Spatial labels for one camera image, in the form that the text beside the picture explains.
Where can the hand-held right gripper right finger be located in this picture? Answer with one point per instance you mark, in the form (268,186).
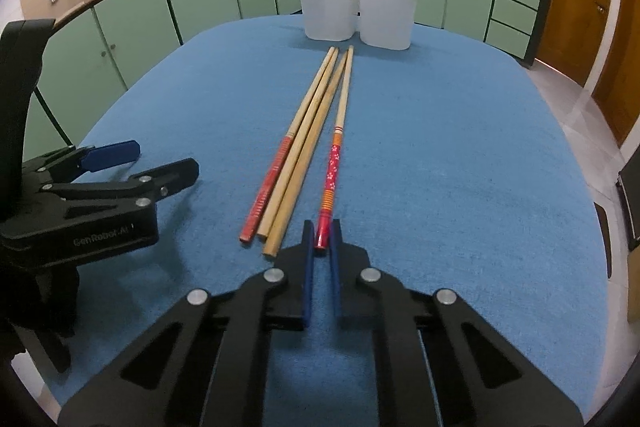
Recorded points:
(336,287)

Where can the plain wooden chopstick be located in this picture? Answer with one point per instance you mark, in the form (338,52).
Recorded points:
(312,147)
(300,142)

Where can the blue table mat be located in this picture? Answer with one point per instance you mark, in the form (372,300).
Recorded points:
(450,157)

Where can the wooden chopstick red striped end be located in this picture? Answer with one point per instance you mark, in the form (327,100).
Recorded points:
(280,157)

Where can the wooden chopstick red floral end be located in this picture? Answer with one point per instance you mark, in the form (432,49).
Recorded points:
(333,167)

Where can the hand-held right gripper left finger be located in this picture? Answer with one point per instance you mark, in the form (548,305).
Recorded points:
(308,292)

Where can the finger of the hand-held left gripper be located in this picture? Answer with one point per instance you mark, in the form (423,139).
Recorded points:
(170,174)
(112,154)

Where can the black glass cabinet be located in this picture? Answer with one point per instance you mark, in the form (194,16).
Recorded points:
(631,207)

